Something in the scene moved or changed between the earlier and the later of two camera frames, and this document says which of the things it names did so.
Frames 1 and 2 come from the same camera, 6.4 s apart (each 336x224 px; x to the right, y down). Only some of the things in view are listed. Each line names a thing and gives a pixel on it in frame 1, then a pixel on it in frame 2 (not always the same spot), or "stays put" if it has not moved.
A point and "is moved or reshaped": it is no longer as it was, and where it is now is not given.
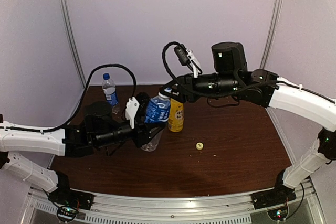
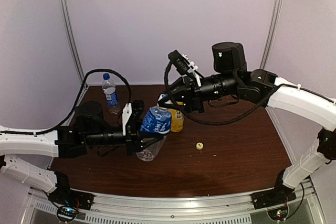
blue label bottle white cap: [158, 110] is moved or reshaped
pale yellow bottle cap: [199, 146] stays put
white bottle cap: [168, 89] is moved or reshaped
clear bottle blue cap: [109, 89] stays put
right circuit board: [279, 214] stays put
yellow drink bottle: [176, 116] stays put
